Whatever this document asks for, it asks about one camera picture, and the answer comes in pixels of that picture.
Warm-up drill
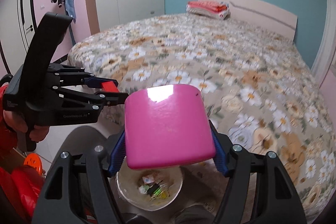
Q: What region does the white door black trim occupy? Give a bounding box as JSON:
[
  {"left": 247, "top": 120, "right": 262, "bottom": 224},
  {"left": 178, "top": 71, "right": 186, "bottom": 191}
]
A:
[{"left": 1, "top": 0, "right": 37, "bottom": 74}]

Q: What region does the white curtain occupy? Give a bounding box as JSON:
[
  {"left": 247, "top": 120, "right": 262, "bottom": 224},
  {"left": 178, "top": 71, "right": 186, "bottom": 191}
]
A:
[{"left": 311, "top": 0, "right": 335, "bottom": 86}]

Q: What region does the small red block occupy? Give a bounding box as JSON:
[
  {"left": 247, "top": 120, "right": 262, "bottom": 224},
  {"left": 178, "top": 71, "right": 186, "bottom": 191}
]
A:
[{"left": 101, "top": 81, "right": 119, "bottom": 93}]

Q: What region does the white carton box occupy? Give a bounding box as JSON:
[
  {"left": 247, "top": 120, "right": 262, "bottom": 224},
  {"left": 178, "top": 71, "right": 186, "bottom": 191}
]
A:
[{"left": 142, "top": 174, "right": 155, "bottom": 184}]

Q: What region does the pink wooden headboard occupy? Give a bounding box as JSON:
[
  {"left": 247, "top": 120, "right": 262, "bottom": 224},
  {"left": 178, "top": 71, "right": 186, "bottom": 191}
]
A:
[{"left": 200, "top": 0, "right": 297, "bottom": 41}]

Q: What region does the orange plastic stool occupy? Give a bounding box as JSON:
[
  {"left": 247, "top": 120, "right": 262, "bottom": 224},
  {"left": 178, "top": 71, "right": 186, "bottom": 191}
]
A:
[{"left": 23, "top": 153, "right": 43, "bottom": 176}]

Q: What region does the red folded blanket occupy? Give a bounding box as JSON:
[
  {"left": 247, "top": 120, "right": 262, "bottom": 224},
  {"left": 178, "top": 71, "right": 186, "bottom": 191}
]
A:
[{"left": 187, "top": 1, "right": 229, "bottom": 13}]

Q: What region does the pink plastic box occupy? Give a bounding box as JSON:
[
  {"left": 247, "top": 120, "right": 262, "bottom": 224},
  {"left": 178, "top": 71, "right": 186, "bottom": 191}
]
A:
[{"left": 124, "top": 84, "right": 215, "bottom": 170}]

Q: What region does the floral bedspread bed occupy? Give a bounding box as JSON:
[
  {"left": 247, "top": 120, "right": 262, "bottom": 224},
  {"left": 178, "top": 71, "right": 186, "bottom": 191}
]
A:
[{"left": 68, "top": 13, "right": 335, "bottom": 223}]

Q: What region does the white lined trash bin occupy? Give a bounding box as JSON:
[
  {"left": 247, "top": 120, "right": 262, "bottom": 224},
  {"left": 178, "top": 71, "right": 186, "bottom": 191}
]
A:
[{"left": 116, "top": 160, "right": 183, "bottom": 211}]

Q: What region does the red plastic bag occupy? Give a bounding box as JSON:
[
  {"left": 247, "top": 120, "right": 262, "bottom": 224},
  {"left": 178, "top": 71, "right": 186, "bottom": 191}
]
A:
[{"left": 0, "top": 84, "right": 44, "bottom": 223}]

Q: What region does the bright green plastic block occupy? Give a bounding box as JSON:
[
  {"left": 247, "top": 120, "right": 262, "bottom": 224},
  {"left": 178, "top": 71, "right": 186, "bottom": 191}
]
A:
[{"left": 149, "top": 185, "right": 161, "bottom": 196}]

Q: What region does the person left hand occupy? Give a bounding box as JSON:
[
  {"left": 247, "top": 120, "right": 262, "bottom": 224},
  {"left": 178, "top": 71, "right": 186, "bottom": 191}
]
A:
[{"left": 3, "top": 110, "right": 50, "bottom": 142}]

